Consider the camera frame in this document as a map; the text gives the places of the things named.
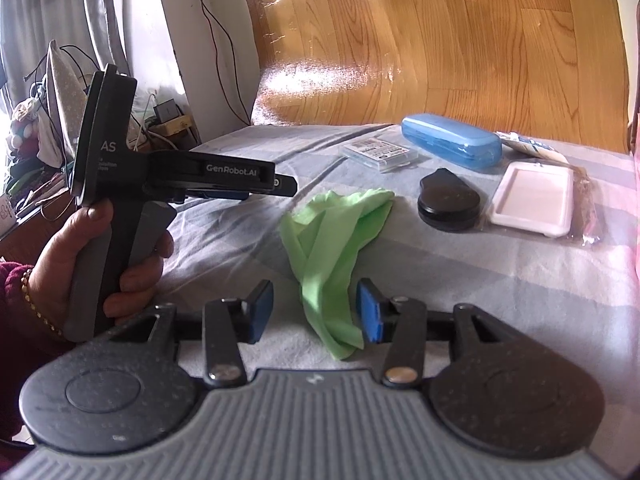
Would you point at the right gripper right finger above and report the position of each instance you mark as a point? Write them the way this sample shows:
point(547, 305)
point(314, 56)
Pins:
point(399, 322)

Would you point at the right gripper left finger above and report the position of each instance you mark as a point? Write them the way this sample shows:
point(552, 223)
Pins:
point(228, 322)

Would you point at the green cloth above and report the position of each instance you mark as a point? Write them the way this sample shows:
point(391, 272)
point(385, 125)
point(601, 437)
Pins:
point(323, 241)

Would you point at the black round compact case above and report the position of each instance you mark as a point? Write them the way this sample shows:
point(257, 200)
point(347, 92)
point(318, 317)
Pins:
point(447, 203)

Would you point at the clear plastic card box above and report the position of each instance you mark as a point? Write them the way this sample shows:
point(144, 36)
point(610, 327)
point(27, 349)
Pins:
point(379, 154)

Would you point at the pink white card holder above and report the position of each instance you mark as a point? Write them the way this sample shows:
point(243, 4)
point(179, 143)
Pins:
point(534, 197)

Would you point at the blue glasses case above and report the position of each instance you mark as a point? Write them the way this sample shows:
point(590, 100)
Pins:
point(457, 142)

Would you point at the packaged pens blister pack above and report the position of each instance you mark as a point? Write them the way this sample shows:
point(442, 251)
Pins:
point(531, 147)

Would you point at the dark red sleeve forearm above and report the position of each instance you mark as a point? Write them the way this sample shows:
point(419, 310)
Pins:
point(28, 342)

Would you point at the person's left hand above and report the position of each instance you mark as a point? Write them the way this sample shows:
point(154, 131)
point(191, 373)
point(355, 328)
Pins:
point(51, 277)

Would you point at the cluttered pile of belongings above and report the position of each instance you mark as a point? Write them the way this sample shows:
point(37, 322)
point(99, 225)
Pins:
point(43, 134)

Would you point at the striped bed sheet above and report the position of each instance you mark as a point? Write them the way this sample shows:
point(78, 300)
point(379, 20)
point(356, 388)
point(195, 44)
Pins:
point(582, 302)

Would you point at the white leaning board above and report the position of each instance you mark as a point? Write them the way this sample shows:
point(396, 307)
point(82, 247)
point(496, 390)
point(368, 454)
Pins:
point(217, 60)

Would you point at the grey curtain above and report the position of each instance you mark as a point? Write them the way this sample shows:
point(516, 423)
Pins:
point(132, 34)

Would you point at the wood pattern floor sheet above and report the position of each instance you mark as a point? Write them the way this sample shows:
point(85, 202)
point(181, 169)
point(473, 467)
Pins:
point(555, 69)

